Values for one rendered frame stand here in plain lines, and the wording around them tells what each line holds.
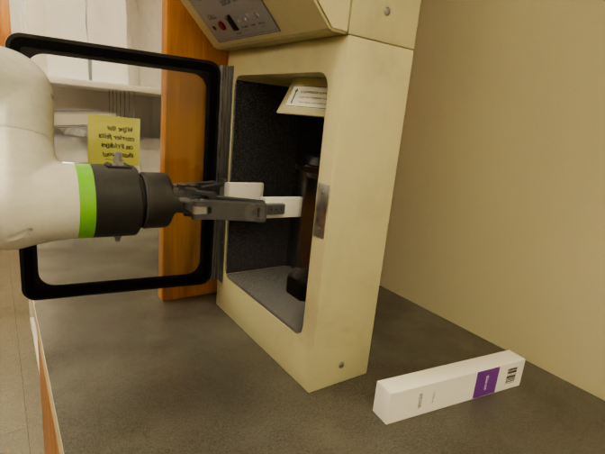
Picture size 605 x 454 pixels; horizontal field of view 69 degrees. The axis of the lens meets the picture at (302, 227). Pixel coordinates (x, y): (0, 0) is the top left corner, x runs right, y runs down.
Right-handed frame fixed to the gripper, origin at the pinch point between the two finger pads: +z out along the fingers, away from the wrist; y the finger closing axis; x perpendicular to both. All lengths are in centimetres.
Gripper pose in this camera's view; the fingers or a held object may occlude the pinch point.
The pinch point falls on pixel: (270, 198)
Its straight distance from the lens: 69.6
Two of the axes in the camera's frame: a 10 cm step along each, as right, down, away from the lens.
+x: -1.1, 9.7, 2.4
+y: -5.5, -2.5, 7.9
